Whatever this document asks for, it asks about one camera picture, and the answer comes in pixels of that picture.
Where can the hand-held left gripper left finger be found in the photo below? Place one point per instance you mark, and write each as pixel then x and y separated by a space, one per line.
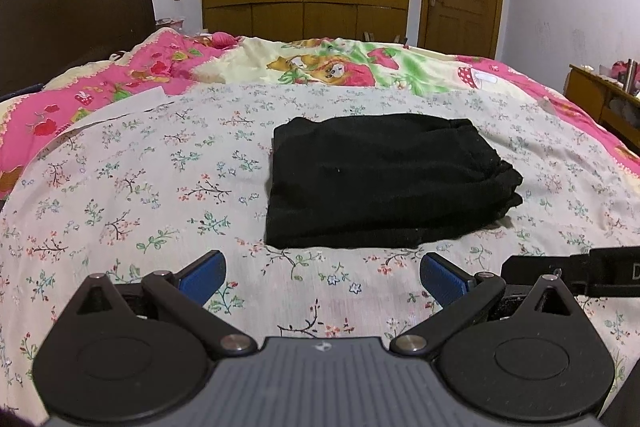
pixel 202 277

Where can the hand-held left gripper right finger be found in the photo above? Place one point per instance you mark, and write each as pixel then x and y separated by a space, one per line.
pixel 442 279

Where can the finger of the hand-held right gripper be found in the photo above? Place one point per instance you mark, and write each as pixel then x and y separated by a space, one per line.
pixel 540 266

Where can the black pants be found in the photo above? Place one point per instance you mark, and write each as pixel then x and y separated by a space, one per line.
pixel 380 177

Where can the white floral bed sheet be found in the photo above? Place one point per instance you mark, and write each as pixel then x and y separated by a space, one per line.
pixel 150 187

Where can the light wooden desk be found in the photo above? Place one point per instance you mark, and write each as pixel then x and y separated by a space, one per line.
pixel 582 89

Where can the metal bottle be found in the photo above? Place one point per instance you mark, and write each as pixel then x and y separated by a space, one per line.
pixel 630 74

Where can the dark screen under pink cloth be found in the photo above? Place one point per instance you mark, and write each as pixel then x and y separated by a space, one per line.
pixel 617 68

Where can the pink cartoon printed quilt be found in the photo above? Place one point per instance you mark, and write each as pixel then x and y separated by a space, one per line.
pixel 325 62

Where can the bedside clutter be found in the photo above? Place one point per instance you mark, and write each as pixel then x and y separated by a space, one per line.
pixel 167 23

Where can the dark wooden headboard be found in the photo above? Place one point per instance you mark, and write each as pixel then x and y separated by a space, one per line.
pixel 65 17

